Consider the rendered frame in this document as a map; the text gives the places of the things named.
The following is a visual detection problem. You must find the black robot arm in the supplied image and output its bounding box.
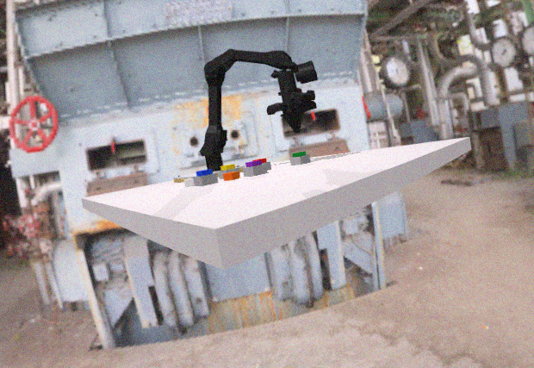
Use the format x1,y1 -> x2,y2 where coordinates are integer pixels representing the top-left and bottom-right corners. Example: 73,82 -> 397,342
200,48 -> 317,172

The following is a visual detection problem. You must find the green button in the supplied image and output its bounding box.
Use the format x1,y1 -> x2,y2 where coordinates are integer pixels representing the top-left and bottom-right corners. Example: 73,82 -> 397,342
289,152 -> 311,165

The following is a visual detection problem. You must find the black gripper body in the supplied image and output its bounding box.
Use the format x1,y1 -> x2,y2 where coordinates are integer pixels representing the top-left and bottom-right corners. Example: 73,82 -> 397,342
267,85 -> 317,115

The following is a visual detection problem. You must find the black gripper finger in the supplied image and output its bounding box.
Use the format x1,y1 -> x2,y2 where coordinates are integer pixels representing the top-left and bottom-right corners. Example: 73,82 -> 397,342
296,110 -> 306,133
280,110 -> 299,133

